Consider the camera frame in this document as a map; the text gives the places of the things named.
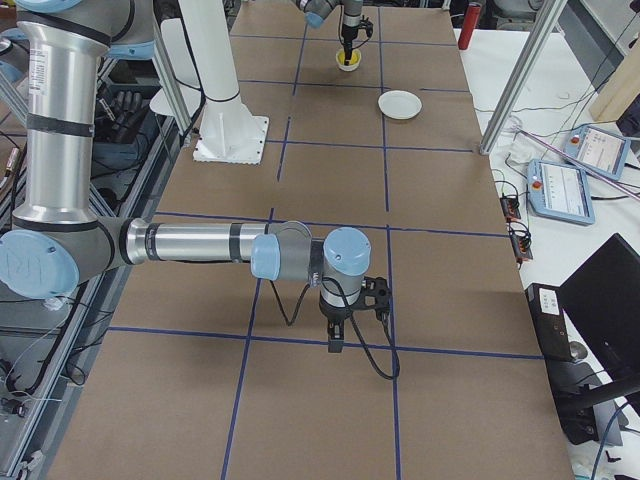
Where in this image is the white round plate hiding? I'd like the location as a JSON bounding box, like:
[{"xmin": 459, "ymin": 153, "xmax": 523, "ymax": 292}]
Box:
[{"xmin": 377, "ymin": 90, "xmax": 422, "ymax": 120}]

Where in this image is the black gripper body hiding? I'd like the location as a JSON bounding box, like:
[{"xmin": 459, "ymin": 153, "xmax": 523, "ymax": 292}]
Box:
[
  {"xmin": 340, "ymin": 15, "xmax": 360, "ymax": 41},
  {"xmin": 319, "ymin": 299, "xmax": 352, "ymax": 328}
]

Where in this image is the black monitor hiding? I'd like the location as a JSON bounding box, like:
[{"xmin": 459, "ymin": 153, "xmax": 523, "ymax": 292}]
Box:
[{"xmin": 559, "ymin": 233, "xmax": 640, "ymax": 379}]

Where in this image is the blue teach pendant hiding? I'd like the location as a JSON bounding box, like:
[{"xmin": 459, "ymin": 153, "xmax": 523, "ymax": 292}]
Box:
[
  {"xmin": 527, "ymin": 159, "xmax": 595, "ymax": 225},
  {"xmin": 564, "ymin": 125, "xmax": 631, "ymax": 180}
]

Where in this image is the wooden board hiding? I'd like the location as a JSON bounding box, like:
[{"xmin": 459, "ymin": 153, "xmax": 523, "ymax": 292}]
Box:
[{"xmin": 589, "ymin": 41, "xmax": 640, "ymax": 122}]

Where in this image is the aluminium frame post right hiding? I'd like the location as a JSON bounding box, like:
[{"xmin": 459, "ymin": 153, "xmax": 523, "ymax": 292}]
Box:
[{"xmin": 479, "ymin": 0, "xmax": 568, "ymax": 155}]

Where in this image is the white bowl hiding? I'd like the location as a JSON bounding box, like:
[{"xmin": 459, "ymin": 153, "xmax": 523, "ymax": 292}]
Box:
[{"xmin": 335, "ymin": 48, "xmax": 362, "ymax": 72}]

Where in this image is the near blue teach pendant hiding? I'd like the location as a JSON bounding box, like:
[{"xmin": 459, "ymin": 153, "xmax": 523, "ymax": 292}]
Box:
[{"xmin": 527, "ymin": 159, "xmax": 595, "ymax": 225}]

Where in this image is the red cylinder tube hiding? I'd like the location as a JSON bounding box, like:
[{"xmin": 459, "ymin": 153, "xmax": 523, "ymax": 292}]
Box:
[{"xmin": 458, "ymin": 2, "xmax": 482, "ymax": 51}]

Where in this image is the orange black electronic module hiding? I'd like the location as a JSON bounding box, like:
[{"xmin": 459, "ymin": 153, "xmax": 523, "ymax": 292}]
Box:
[{"xmin": 500, "ymin": 195, "xmax": 521, "ymax": 221}]

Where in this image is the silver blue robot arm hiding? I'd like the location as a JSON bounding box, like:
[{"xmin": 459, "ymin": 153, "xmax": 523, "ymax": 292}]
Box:
[
  {"xmin": 293, "ymin": 0, "xmax": 364, "ymax": 65},
  {"xmin": 1, "ymin": 1, "xmax": 371, "ymax": 353}
]

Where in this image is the black box device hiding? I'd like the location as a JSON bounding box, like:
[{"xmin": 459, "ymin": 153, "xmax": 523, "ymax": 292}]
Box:
[{"xmin": 525, "ymin": 283, "xmax": 573, "ymax": 362}]

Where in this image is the yellow lemon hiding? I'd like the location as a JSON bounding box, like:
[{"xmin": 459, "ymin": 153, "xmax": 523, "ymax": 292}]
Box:
[{"xmin": 336, "ymin": 49, "xmax": 360, "ymax": 70}]

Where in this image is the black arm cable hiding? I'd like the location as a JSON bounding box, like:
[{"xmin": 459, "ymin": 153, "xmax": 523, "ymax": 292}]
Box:
[{"xmin": 269, "ymin": 277, "xmax": 401, "ymax": 382}]

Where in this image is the far blue teach pendant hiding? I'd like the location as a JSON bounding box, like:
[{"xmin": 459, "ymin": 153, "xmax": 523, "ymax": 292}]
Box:
[{"xmin": 564, "ymin": 125, "xmax": 631, "ymax": 180}]

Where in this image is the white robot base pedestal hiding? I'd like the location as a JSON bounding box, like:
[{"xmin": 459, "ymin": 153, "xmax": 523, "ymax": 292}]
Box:
[{"xmin": 179, "ymin": 0, "xmax": 269, "ymax": 165}]

